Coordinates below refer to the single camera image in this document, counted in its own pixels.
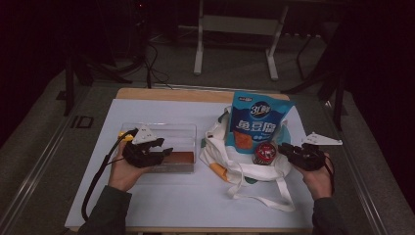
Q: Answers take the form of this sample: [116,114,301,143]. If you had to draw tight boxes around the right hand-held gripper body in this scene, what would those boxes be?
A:
[293,131,344,172]

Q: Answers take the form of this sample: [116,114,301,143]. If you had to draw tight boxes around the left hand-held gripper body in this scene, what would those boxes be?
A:
[121,123,164,169]

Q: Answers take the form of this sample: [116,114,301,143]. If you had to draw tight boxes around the brown cookie box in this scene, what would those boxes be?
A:
[161,151,196,165]

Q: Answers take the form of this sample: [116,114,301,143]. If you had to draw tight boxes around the clear plastic box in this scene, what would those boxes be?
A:
[119,122,198,174]

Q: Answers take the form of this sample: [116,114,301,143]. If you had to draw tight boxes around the red can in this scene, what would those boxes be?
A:
[253,141,278,166]

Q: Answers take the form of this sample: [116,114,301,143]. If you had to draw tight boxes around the blue snack bag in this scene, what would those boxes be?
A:
[224,91,297,155]

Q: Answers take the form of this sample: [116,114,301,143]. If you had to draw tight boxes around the white printed tote bag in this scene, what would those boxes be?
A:
[199,106,298,213]

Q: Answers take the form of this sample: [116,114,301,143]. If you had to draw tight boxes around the person's left hand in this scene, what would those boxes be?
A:
[108,140,155,193]

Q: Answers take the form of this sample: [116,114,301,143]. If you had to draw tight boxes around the person's right hand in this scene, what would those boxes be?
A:
[293,155,336,201]

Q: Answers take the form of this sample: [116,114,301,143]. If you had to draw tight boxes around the wooden table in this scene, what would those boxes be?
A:
[115,87,314,234]

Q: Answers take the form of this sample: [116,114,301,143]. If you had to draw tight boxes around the white table mat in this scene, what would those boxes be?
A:
[64,98,316,229]

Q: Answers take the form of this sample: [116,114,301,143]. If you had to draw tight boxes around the black stand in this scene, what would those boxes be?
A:
[63,53,134,117]
[281,28,348,132]

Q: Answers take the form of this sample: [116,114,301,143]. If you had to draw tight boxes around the white metal stand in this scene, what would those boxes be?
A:
[193,0,290,81]

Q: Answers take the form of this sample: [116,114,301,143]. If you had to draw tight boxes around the right hand-held gripper cable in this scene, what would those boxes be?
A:
[323,154,337,196]

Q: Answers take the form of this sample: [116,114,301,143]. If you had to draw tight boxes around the hand-held gripper cable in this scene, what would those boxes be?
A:
[323,154,337,196]
[81,127,140,223]

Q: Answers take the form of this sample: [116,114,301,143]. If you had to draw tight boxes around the left hand-held gripper cable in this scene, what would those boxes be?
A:
[81,127,140,223]

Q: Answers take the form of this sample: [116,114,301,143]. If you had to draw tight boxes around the metal floor rail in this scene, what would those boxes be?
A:
[0,86,91,231]
[321,100,390,235]

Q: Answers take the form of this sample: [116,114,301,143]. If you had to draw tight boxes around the black floor cables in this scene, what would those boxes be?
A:
[142,40,171,90]

